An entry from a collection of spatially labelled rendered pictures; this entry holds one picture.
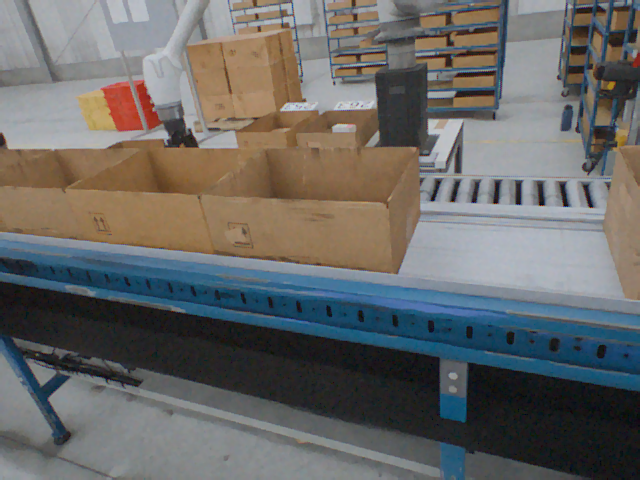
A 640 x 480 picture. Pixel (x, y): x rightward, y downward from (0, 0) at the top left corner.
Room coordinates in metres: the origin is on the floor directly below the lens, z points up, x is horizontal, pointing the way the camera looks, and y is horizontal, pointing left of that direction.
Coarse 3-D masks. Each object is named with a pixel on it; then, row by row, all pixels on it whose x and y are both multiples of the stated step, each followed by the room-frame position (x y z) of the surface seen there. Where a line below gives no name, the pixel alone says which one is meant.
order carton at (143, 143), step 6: (162, 138) 1.89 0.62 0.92; (114, 144) 1.93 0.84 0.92; (120, 144) 1.96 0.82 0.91; (126, 144) 1.96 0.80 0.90; (132, 144) 1.95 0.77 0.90; (138, 144) 1.94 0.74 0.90; (144, 144) 1.93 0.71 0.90; (150, 144) 1.92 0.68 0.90; (156, 144) 1.91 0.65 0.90; (162, 144) 1.89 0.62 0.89
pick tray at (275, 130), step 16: (272, 112) 2.42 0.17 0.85; (288, 112) 2.39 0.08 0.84; (304, 112) 2.34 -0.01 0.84; (256, 128) 2.26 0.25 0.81; (272, 128) 2.40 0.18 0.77; (288, 128) 2.37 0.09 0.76; (240, 144) 2.09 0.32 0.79; (256, 144) 2.05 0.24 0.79; (272, 144) 2.00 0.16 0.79; (288, 144) 1.98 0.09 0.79
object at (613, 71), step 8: (600, 64) 1.30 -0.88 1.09; (608, 64) 1.29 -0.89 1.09; (616, 64) 1.28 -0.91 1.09; (624, 64) 1.27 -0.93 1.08; (600, 72) 1.29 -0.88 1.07; (608, 72) 1.28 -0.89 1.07; (616, 72) 1.27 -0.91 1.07; (624, 72) 1.26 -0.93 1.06; (632, 72) 1.25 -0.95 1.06; (608, 80) 1.28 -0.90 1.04; (616, 80) 1.27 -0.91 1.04; (624, 80) 1.26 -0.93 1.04; (632, 80) 1.25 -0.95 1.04; (608, 88) 1.30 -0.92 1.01; (616, 88) 1.28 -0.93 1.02; (624, 88) 1.27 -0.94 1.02
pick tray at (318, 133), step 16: (336, 112) 2.24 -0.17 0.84; (352, 112) 2.21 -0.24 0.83; (368, 112) 2.17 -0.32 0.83; (304, 128) 2.01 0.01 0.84; (320, 128) 2.17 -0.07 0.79; (368, 128) 1.97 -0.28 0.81; (304, 144) 1.91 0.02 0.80; (320, 144) 1.88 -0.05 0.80; (336, 144) 1.84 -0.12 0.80; (352, 144) 1.81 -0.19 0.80
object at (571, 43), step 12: (576, 0) 4.88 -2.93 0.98; (624, 0) 4.71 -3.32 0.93; (564, 24) 5.73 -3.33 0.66; (588, 24) 4.83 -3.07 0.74; (564, 36) 5.58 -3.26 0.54; (564, 60) 5.17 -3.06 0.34; (564, 84) 4.87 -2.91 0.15; (576, 84) 4.85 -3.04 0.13; (588, 84) 4.80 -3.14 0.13; (564, 96) 4.89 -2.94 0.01
